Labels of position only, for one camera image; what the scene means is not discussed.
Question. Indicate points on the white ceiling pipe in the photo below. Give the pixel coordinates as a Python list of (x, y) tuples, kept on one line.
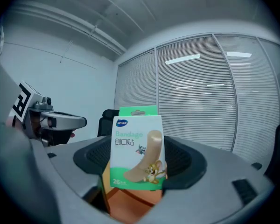
[(67, 24)]

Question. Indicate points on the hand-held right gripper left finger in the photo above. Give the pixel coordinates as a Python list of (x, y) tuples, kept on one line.
[(60, 167)]

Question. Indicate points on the small green white bandage package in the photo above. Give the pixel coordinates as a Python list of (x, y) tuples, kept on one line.
[(135, 153)]

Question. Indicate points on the person's grey clothing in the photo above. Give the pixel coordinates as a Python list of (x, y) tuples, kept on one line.
[(11, 160)]

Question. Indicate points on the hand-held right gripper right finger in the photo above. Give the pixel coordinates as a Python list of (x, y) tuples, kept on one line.
[(212, 195)]

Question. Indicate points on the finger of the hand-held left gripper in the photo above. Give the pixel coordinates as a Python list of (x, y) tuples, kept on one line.
[(65, 120)]

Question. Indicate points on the black office chair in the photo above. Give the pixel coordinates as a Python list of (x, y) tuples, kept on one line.
[(278, 153), (107, 122)]

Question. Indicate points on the white window blind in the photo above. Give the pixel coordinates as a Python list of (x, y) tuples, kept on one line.
[(196, 90), (137, 83), (254, 97)]

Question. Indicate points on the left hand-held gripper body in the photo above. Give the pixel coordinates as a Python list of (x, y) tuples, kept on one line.
[(25, 104)]

